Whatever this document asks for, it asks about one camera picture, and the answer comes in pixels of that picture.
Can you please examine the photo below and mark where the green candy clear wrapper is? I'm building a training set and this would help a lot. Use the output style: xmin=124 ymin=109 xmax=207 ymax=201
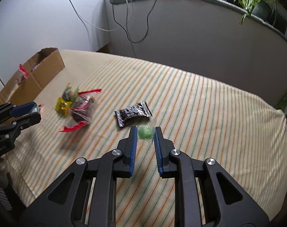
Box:
xmin=137 ymin=119 xmax=156 ymax=145

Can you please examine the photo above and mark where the green candy packet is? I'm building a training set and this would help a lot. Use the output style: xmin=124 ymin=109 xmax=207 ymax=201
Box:
xmin=62 ymin=83 xmax=79 ymax=103

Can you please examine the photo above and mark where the white fluffy cloth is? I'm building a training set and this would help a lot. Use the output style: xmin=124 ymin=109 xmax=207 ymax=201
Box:
xmin=0 ymin=157 xmax=8 ymax=184

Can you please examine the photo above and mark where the pink candy wrapper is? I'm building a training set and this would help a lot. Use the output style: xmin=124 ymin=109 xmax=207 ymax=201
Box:
xmin=38 ymin=104 xmax=45 ymax=113

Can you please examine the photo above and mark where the red-edged brown pastry packet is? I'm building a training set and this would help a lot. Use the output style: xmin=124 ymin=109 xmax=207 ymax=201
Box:
xmin=19 ymin=64 xmax=29 ymax=79

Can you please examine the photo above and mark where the yellow candy packet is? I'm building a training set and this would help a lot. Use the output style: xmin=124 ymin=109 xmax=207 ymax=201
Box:
xmin=55 ymin=97 xmax=72 ymax=117

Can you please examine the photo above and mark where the brown cardboard box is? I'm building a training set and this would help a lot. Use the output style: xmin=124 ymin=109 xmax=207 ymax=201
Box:
xmin=0 ymin=48 xmax=65 ymax=106

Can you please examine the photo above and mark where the red-edged brown cake packet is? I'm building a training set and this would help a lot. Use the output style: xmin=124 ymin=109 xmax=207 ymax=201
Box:
xmin=59 ymin=89 xmax=102 ymax=132

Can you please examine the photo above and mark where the striped beige tablecloth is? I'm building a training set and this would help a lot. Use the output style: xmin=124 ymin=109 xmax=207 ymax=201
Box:
xmin=7 ymin=50 xmax=287 ymax=219

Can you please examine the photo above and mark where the black chocolate snack packet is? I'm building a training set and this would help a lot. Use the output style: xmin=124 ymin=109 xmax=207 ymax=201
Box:
xmin=114 ymin=101 xmax=153 ymax=128

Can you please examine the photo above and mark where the grey window sill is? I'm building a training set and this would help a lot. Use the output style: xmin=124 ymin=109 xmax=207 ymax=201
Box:
xmin=109 ymin=0 xmax=287 ymax=50

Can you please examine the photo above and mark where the green potted plant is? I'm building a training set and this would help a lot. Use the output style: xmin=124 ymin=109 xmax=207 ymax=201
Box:
xmin=234 ymin=0 xmax=278 ymax=26

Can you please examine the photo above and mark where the white cable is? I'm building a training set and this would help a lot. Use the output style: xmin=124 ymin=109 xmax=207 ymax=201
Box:
xmin=60 ymin=0 xmax=135 ymax=50

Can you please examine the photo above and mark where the grey dark cable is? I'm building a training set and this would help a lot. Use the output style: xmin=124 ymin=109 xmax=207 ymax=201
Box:
xmin=111 ymin=0 xmax=164 ymax=58

